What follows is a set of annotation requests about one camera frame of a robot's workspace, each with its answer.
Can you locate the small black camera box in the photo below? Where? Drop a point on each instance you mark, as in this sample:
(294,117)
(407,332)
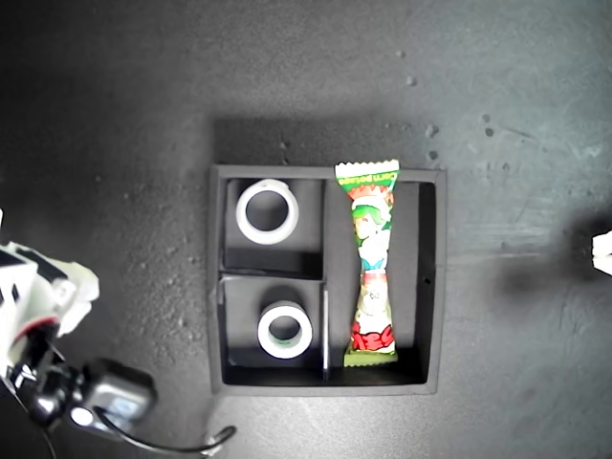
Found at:
(119,392)

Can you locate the black tray with wells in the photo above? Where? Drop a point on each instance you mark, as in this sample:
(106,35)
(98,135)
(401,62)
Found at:
(425,239)

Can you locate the large white tape roll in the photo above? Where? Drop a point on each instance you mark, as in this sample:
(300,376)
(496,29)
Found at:
(244,215)

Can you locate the white tape roll green core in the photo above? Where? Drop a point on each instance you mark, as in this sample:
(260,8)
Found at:
(264,334)

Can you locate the printed wrapper snack bar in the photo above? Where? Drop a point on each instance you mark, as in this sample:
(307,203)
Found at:
(373,248)

